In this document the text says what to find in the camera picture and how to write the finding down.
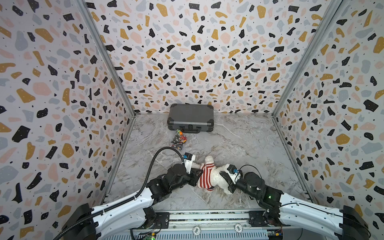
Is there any red white striped knitted sweater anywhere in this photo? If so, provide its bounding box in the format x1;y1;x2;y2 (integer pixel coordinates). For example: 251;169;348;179
198;163;215;191

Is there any white teddy bear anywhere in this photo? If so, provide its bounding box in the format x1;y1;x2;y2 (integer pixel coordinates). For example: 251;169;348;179
192;156;232;195

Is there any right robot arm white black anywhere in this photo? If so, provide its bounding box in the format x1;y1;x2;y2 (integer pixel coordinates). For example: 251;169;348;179
220;166;371;240

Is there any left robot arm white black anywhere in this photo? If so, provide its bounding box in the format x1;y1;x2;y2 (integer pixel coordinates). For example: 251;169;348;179
56;164;203;240

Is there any bag of colourful small parts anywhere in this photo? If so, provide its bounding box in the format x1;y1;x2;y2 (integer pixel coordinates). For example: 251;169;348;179
171;130;187;150

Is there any dark grey hard case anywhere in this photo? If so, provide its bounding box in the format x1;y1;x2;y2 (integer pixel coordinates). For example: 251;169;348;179
167;104;215;134

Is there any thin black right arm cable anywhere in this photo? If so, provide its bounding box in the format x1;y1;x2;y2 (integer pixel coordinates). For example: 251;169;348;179
238;164;371;238

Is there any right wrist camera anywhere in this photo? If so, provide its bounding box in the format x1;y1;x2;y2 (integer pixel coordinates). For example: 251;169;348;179
220;164;241;186

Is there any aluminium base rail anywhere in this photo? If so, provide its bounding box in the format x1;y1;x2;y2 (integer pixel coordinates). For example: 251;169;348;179
98;209;305;240

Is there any black corrugated cable conduit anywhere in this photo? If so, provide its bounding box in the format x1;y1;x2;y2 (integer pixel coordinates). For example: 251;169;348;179
52;146;185;240

